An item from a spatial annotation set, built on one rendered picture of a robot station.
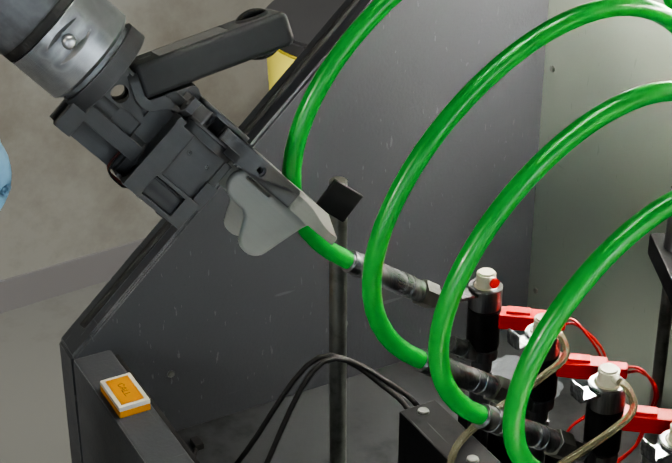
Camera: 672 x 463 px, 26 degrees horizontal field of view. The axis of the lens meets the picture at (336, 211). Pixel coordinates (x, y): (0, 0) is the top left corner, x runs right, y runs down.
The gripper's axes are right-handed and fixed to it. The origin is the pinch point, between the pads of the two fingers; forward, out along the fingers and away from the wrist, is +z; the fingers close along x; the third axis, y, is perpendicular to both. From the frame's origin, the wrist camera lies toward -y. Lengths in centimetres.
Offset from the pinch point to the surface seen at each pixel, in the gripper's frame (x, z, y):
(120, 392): -24.4, 5.7, 24.6
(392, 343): 6.3, 8.2, 3.4
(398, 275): -2.6, 9.0, -0.4
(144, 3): -219, 18, -6
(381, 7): 2.7, -7.9, -13.9
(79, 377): -31.6, 4.0, 27.3
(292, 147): 2.0, -5.9, -2.4
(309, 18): -181, 38, -25
